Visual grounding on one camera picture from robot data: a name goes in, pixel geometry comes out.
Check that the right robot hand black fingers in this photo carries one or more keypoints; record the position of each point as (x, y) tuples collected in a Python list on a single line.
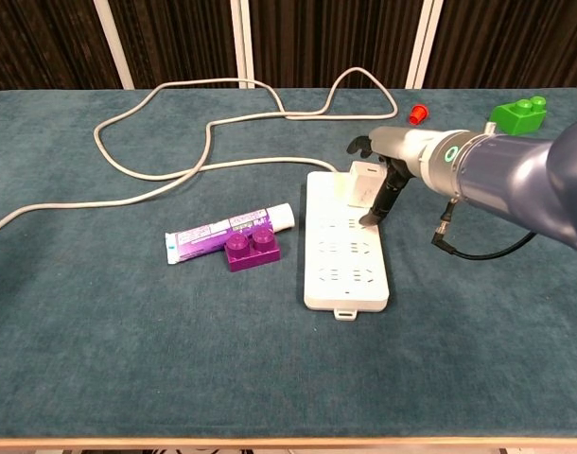
[(402, 146)]

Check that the white charger cube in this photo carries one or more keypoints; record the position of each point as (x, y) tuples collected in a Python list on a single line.
[(359, 189)]

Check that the right robot arm grey-blue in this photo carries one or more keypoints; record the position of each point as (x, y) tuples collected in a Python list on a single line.
[(506, 170)]

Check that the white power strip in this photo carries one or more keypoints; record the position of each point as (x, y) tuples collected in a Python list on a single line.
[(345, 265)]

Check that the small red plastic cap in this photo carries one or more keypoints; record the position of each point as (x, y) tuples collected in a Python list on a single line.
[(417, 115)]

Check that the green building block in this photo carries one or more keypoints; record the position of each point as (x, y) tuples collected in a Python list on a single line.
[(515, 118)]

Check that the purple building block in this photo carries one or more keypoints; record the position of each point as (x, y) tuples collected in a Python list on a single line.
[(250, 257)]

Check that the purple white toothpaste tube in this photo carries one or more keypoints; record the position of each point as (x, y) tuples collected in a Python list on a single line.
[(198, 241)]

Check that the teal table cloth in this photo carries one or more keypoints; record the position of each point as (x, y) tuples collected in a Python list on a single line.
[(127, 354)]

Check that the dark slatted screen white frame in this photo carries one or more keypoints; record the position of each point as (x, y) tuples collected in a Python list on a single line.
[(317, 38)]

